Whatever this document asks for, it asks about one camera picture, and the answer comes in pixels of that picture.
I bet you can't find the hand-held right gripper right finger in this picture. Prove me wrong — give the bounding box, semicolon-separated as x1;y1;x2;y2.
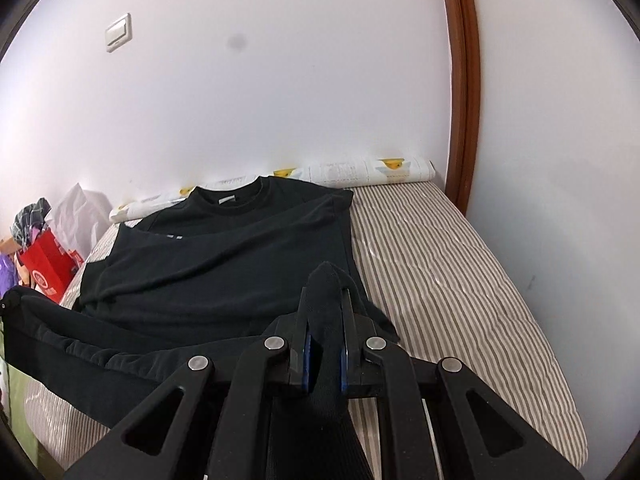
340;285;586;480

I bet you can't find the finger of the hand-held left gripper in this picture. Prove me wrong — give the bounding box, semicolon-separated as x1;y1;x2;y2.
0;287;21;317

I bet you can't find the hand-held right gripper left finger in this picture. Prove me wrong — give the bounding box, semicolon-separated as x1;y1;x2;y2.
62;287;314;480

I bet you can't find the black sweatshirt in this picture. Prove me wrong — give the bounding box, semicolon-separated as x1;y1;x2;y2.
2;176;401;480

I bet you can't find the red paper bag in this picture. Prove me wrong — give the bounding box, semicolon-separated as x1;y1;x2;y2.
19;230;86;304

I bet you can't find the plaid cloth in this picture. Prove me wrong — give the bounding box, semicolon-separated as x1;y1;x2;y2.
11;199;53;251

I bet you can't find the green mat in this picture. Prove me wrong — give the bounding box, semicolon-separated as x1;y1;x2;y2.
0;320;46;461

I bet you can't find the white plastic bag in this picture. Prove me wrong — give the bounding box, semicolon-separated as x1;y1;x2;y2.
47;182;114;261

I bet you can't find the striped mattress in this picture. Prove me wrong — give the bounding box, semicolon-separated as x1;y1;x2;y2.
25;182;589;471

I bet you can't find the rolled printed paper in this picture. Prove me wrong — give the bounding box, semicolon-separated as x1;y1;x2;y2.
109;157;436;223

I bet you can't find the white light switch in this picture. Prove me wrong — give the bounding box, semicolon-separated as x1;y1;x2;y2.
105;12;133;52

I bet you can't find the brown wooden door frame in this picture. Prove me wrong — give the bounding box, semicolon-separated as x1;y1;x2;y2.
437;0;484;216

